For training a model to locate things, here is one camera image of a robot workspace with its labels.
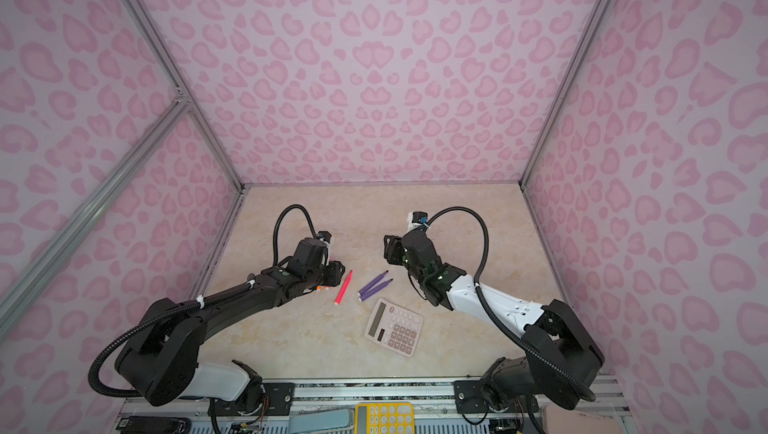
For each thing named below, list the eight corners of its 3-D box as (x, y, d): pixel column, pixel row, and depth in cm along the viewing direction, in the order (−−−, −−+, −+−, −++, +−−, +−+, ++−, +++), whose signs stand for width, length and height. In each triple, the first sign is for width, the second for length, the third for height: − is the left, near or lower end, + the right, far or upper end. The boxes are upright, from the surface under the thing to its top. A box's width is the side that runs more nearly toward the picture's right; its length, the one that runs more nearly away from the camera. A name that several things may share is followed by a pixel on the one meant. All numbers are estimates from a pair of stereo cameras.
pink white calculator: (364, 340, 85) (362, 335, 82) (379, 302, 92) (378, 297, 89) (413, 358, 81) (413, 355, 78) (425, 318, 88) (426, 313, 85)
